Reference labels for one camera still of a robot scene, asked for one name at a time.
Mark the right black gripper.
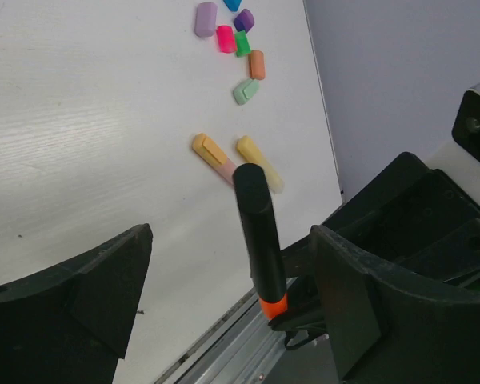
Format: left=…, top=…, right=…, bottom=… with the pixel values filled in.
left=270, top=153, right=480, bottom=350

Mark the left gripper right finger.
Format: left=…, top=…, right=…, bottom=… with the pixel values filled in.
left=310, top=226, right=480, bottom=383

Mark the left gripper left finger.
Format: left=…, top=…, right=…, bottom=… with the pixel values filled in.
left=0, top=224, right=153, bottom=383

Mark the black highlighter orange cap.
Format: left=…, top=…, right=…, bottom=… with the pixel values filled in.
left=233, top=163, right=288, bottom=320

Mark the pastel green cap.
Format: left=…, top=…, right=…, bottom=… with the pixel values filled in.
left=232, top=78, right=259, bottom=105

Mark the pastel orange cap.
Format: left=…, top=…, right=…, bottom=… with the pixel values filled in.
left=249, top=50, right=266, bottom=80

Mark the pastel pink highlighter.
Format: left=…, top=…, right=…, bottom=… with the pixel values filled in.
left=191, top=133, right=237, bottom=185

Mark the green highlighter cap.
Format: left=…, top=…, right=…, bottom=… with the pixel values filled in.
left=234, top=30, right=251, bottom=57

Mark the purple highlighter cap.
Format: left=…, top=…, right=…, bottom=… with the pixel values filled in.
left=233, top=9, right=255, bottom=33

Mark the pink highlighter cap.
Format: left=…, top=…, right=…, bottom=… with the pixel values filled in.
left=216, top=25, right=237, bottom=54

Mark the blue highlighter cap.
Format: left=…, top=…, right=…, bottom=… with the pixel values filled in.
left=223, top=0, right=242, bottom=12

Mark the pastel purple cap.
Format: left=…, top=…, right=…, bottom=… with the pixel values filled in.
left=194, top=2, right=218, bottom=38

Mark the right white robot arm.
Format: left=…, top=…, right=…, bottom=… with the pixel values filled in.
left=269, top=88, right=480, bottom=350

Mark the pastel yellow highlighter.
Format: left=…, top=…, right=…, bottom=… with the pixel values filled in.
left=236, top=135, right=284, bottom=194

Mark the aluminium frame rail front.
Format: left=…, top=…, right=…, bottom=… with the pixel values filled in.
left=155, top=279, right=337, bottom=384

